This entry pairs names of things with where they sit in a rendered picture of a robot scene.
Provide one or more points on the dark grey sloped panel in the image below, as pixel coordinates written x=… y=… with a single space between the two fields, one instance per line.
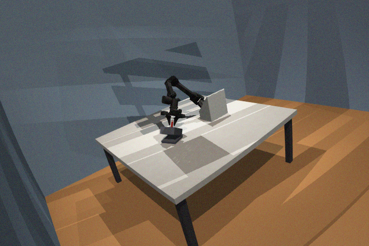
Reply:
x=173 y=134

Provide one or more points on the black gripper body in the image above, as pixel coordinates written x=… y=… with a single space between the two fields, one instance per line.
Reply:
x=171 y=114

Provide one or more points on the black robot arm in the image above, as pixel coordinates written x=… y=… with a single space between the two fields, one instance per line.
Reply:
x=170 y=98

